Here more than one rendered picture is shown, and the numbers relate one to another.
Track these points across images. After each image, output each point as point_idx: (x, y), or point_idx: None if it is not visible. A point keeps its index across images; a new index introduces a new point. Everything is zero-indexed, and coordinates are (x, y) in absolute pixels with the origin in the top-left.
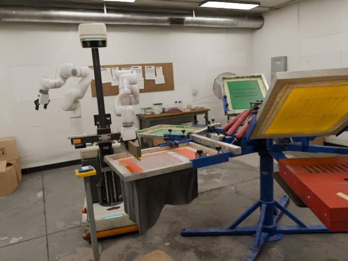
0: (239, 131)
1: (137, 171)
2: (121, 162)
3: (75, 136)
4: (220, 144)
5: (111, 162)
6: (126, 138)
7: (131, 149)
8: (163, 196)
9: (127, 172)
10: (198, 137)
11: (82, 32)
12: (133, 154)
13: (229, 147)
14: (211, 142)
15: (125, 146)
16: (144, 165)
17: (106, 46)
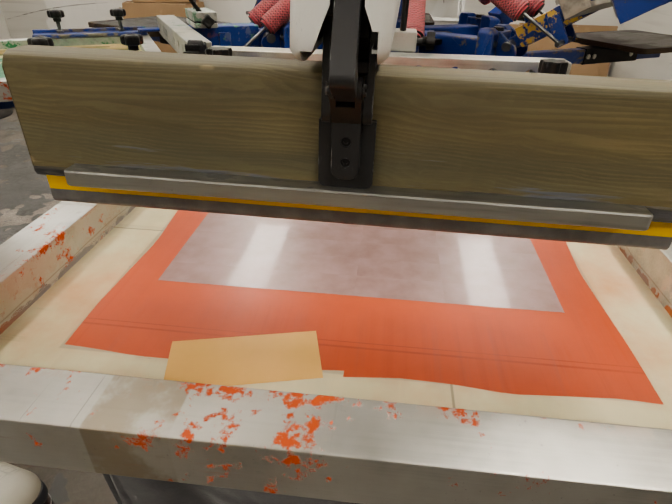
0: (418, 15)
1: (557, 351)
2: (156, 341)
3: None
4: (470, 60)
5: (212, 436)
6: (396, 19)
7: (518, 158)
8: None
9: (532, 413)
10: (287, 54)
11: None
12: (585, 202)
13: (530, 67)
14: (394, 62)
15: (337, 154)
16: (424, 277)
17: None
